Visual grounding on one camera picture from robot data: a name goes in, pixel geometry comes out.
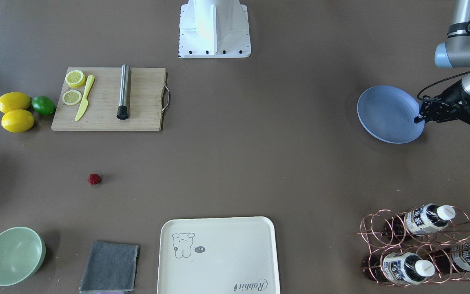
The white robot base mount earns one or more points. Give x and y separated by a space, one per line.
214 29

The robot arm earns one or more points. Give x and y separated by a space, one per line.
455 52

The wooden cutting board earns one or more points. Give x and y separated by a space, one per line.
146 101

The lemon half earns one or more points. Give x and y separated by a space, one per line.
75 78

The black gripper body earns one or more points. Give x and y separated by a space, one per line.
452 94

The green lime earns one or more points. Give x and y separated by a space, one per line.
43 105

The yellow lemon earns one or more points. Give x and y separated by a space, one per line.
17 121
14 101

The grey cloth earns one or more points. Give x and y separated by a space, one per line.
111 268

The steel muddler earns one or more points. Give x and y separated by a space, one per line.
123 111

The yellow plastic knife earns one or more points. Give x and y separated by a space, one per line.
84 102

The green bowl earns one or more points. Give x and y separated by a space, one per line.
22 252

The blue plate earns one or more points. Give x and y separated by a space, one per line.
388 113

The lemon slice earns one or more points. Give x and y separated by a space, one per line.
71 97

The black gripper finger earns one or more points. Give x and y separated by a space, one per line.
418 119

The dark drink bottle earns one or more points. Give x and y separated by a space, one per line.
418 222
454 259
398 269

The red strawberry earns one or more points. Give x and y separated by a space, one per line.
94 179

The cream rabbit tray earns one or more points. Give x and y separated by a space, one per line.
236 255

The copper wire bottle rack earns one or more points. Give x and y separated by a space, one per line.
426 244

